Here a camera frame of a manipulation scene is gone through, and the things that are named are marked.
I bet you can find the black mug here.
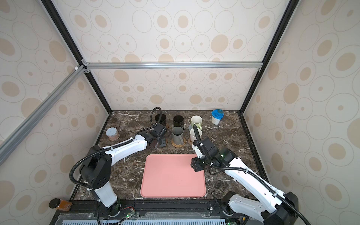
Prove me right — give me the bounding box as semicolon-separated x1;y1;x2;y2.
173;115;184;129
155;114;167;126

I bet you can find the grey mug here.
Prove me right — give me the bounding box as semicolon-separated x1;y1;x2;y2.
172;127;184;146

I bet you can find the white mug pink handle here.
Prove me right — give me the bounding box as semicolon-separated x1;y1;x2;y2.
190;128;203;144

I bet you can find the rattan coaster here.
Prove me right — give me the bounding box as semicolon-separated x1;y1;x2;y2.
171;139;185;148

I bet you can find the green mug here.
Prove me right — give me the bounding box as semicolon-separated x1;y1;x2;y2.
188;115;203;130

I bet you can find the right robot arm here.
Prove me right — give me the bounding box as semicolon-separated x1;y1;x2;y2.
190;137;310;225

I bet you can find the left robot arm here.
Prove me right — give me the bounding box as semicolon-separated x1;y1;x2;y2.
69;123;167;209

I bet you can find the white cup blue lid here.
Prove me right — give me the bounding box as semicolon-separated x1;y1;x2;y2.
211;109;224;125

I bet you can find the pink tray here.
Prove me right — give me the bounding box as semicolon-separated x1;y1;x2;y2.
140;154;206;198

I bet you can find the horizontal aluminium bar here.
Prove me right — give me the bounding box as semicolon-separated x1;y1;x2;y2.
85;61;263;69

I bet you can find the brown jar black lid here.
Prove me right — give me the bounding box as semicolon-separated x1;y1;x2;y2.
48;198;73;212

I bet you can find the diagonal aluminium bar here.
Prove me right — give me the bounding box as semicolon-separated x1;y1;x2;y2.
1;65;85;164

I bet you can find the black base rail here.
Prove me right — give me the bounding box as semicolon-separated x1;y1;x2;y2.
51;200;250;225

